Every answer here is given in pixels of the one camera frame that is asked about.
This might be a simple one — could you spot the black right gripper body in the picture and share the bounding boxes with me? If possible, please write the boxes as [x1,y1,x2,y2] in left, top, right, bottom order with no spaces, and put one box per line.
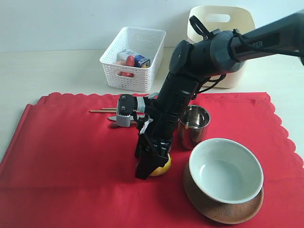
[137,104,188,156]

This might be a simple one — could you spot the red sausage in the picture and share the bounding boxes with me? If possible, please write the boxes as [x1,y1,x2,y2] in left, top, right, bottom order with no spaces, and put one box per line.
[118,55,135,77]

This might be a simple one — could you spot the white ceramic bowl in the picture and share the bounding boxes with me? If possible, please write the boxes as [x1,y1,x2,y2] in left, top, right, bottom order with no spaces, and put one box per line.
[189,138,264,204]

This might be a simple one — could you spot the brown egg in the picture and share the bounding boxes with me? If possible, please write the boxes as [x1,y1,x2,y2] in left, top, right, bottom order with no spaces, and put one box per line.
[115,61,125,66]

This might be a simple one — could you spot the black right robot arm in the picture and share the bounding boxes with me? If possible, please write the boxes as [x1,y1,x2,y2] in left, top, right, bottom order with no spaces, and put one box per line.
[135,10,304,180]

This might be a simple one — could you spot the stainless steel cup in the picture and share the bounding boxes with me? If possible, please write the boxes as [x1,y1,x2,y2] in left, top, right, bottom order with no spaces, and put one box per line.
[177,105,211,150]

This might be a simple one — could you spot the brown wooden plate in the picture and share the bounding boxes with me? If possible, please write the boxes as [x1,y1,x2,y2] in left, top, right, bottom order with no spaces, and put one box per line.
[183,163,264,225]

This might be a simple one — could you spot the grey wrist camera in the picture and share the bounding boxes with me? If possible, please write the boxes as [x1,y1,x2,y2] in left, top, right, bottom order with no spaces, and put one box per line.
[116,94,152,127]

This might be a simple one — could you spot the yellow lemon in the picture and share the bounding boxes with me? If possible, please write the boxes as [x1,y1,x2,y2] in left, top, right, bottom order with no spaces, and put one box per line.
[150,154,171,177]

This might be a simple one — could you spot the red scalloped table cloth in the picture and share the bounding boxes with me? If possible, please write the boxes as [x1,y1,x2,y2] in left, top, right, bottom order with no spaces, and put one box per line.
[0,93,304,228]

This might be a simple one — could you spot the brown wooden spoon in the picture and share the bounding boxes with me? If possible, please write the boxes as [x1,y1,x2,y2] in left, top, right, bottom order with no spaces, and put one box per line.
[109,121,137,128]

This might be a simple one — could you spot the white perforated plastic basket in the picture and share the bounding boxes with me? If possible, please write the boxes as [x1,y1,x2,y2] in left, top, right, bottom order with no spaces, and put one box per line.
[99,27,166,92]

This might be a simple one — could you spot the silver table knife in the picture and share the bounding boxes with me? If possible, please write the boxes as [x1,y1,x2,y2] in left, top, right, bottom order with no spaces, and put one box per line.
[107,115,144,122]

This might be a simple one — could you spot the lower wooden chopstick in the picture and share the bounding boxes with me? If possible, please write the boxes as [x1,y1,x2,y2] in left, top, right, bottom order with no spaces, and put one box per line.
[89,110,116,113]

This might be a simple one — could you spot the small milk carton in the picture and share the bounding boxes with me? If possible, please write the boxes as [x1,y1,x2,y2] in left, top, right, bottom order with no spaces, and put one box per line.
[116,49,151,68]

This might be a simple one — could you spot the cream plastic bin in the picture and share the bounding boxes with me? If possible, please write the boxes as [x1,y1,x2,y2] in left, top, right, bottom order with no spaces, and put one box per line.
[187,5,255,89]

